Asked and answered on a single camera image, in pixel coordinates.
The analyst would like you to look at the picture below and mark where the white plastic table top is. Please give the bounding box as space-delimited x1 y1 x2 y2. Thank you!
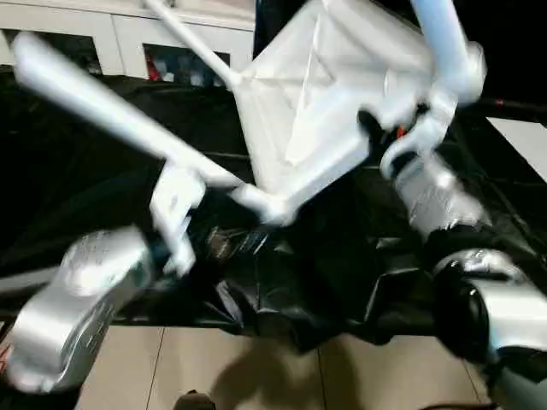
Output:
231 0 488 228

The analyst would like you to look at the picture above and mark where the white plastic table leg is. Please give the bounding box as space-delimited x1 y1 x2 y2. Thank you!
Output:
409 0 489 108
142 0 245 91
10 31 262 210

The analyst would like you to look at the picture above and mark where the long black bar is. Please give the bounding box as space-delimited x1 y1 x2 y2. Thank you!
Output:
483 97 547 119

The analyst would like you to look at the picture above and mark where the black plastic mat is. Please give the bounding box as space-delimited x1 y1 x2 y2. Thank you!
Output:
0 68 547 353

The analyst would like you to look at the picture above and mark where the white cabinet with glass doors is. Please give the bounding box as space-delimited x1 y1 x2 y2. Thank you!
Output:
0 0 257 88

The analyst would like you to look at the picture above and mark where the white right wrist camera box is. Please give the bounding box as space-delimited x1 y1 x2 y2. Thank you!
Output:
379 85 459 180

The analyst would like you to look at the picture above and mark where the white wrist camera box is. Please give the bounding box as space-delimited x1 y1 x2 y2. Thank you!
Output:
379 85 459 180
149 162 208 276

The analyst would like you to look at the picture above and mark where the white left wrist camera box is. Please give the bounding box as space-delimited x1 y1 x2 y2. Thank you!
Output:
149 162 208 276

